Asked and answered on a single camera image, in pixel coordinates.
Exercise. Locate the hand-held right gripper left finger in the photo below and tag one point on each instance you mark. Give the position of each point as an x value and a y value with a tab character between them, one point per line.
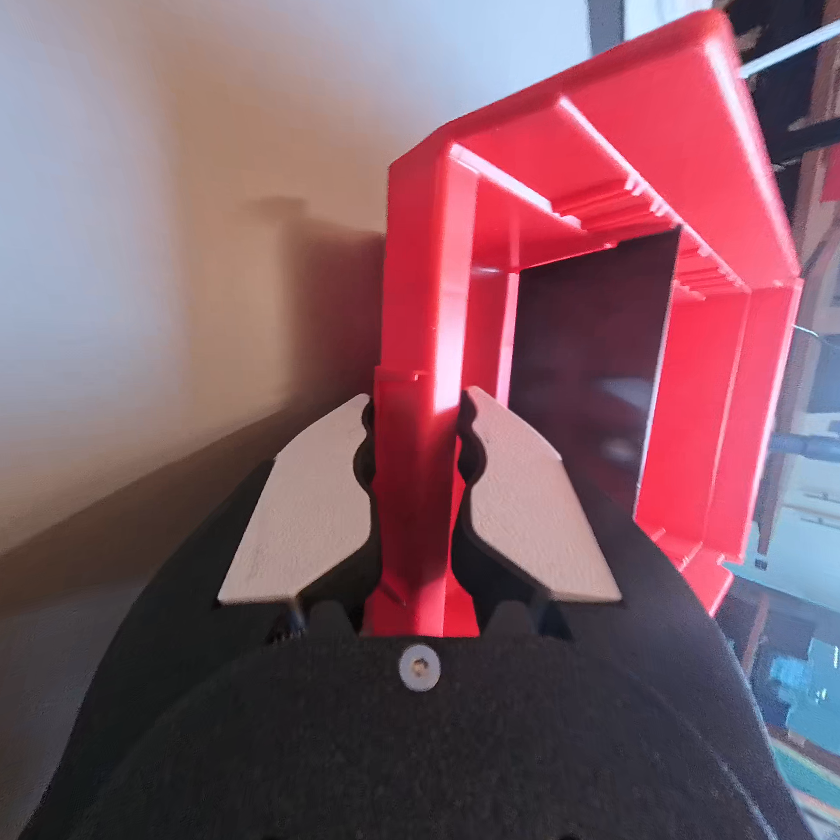
302	518

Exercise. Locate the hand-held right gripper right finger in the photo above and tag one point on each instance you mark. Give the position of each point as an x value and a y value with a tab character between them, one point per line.
538	525

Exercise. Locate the red plastic bin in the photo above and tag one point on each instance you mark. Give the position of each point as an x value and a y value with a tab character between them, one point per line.
656	118

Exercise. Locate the black bin divider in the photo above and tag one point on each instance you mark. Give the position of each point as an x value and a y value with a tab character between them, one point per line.
590	348

